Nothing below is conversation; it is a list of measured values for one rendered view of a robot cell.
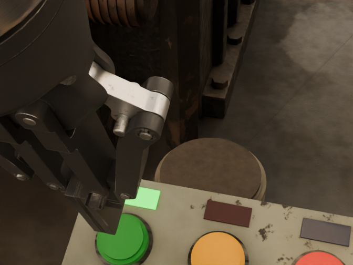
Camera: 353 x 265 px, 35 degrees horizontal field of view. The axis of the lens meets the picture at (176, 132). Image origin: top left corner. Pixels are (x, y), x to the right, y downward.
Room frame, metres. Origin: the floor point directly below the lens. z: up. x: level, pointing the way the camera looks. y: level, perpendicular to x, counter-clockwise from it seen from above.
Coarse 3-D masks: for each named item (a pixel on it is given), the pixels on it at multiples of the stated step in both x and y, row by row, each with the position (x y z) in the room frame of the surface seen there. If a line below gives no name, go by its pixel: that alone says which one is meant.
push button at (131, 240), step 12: (132, 216) 0.28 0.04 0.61; (120, 228) 0.27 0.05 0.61; (132, 228) 0.27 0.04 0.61; (144, 228) 0.27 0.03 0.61; (108, 240) 0.26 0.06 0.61; (120, 240) 0.26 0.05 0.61; (132, 240) 0.26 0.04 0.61; (144, 240) 0.26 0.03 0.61; (108, 252) 0.25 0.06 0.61; (120, 252) 0.25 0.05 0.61; (132, 252) 0.25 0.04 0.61; (144, 252) 0.25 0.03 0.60; (120, 264) 0.24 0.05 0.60
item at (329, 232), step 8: (304, 224) 0.26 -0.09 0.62; (312, 224) 0.26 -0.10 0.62; (320, 224) 0.26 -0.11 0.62; (328, 224) 0.26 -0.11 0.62; (336, 224) 0.26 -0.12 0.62; (304, 232) 0.26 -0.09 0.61; (312, 232) 0.26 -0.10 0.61; (320, 232) 0.26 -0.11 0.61; (328, 232) 0.26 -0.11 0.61; (336, 232) 0.26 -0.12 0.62; (344, 232) 0.25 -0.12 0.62; (320, 240) 0.25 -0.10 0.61; (328, 240) 0.25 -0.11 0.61; (336, 240) 0.25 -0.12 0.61; (344, 240) 0.25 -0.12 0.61
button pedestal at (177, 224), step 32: (160, 192) 0.30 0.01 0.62; (192, 192) 0.30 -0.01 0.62; (160, 224) 0.28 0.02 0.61; (192, 224) 0.27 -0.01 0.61; (224, 224) 0.27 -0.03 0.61; (256, 224) 0.27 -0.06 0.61; (288, 224) 0.27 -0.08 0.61; (352, 224) 0.26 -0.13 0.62; (64, 256) 0.26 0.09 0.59; (96, 256) 0.26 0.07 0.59; (160, 256) 0.25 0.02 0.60; (256, 256) 0.24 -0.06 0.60; (288, 256) 0.24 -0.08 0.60; (352, 256) 0.24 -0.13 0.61
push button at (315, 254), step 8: (304, 256) 0.24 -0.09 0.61; (312, 256) 0.23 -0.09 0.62; (320, 256) 0.23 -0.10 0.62; (328, 256) 0.24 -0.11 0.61; (296, 264) 0.23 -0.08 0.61; (304, 264) 0.23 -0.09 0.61; (312, 264) 0.23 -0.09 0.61; (320, 264) 0.23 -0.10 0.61; (328, 264) 0.23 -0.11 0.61; (336, 264) 0.23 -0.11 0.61
